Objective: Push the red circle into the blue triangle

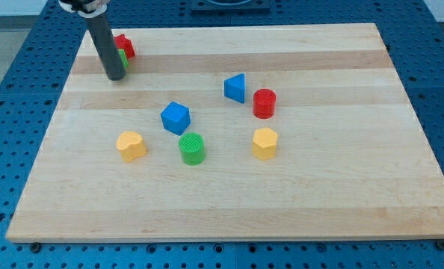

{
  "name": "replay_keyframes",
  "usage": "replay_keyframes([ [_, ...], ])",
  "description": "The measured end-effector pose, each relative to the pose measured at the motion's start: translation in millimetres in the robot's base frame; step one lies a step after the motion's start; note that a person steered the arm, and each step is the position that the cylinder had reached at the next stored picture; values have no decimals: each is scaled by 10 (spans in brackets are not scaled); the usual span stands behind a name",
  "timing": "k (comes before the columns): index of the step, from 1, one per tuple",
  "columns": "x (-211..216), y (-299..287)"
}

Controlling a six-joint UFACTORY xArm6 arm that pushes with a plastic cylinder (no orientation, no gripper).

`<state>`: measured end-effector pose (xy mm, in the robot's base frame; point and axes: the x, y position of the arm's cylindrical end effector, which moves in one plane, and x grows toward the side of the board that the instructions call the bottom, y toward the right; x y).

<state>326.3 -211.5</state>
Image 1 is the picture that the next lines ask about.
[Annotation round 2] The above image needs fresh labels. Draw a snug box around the red cylinder block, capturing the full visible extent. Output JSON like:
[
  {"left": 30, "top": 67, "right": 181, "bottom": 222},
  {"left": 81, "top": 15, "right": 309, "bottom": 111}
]
[{"left": 253, "top": 88, "right": 277, "bottom": 119}]

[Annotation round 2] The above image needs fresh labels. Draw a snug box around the green cylinder block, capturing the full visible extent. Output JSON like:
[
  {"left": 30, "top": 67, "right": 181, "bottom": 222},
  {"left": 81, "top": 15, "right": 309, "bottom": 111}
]
[{"left": 179, "top": 132, "right": 206, "bottom": 165}]

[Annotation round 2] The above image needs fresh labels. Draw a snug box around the blue cube block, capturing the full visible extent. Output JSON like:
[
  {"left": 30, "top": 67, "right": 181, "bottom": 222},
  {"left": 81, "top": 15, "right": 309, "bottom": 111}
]
[{"left": 160, "top": 102, "right": 191, "bottom": 135}]

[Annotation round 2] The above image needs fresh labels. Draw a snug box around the red star block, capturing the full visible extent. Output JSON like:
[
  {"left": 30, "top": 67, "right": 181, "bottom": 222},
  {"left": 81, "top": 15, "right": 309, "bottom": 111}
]
[{"left": 114, "top": 34, "right": 135, "bottom": 59}]

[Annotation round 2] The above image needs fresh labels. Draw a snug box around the white robot wrist flange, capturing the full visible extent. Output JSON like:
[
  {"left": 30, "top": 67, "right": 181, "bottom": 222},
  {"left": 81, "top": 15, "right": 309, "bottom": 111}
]
[{"left": 58, "top": 0, "right": 110, "bottom": 19}]

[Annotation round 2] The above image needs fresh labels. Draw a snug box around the yellow heart block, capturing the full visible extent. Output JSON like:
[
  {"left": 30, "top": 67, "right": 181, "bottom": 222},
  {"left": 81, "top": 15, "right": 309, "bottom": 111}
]
[{"left": 116, "top": 132, "right": 148, "bottom": 162}]

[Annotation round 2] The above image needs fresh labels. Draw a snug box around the green star block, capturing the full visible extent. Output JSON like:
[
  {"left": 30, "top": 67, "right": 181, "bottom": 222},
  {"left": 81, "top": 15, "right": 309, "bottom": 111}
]
[{"left": 118, "top": 49, "right": 129, "bottom": 69}]

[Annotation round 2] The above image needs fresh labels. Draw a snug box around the yellow hexagon block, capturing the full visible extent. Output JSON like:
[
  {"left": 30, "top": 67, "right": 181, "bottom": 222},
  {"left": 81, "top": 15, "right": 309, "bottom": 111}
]
[{"left": 252, "top": 127, "right": 278, "bottom": 160}]

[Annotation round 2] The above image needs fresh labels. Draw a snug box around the blue perforated table mat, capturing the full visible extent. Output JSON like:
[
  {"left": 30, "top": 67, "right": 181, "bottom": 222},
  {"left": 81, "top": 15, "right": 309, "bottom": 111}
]
[{"left": 0, "top": 1, "right": 444, "bottom": 268}]

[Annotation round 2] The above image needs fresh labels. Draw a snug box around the wooden board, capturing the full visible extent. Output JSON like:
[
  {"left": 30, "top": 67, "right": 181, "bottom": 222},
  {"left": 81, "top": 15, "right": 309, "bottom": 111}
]
[{"left": 6, "top": 23, "right": 444, "bottom": 243}]

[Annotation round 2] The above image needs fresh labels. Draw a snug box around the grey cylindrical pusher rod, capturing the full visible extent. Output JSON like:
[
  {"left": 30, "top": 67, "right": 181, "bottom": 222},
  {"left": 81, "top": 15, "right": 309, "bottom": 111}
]
[{"left": 85, "top": 13, "right": 126, "bottom": 81}]

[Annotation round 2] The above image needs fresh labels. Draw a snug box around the blue triangle block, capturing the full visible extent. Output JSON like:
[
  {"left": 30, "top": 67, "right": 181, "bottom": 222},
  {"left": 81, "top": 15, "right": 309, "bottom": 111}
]
[{"left": 223, "top": 73, "right": 246, "bottom": 103}]

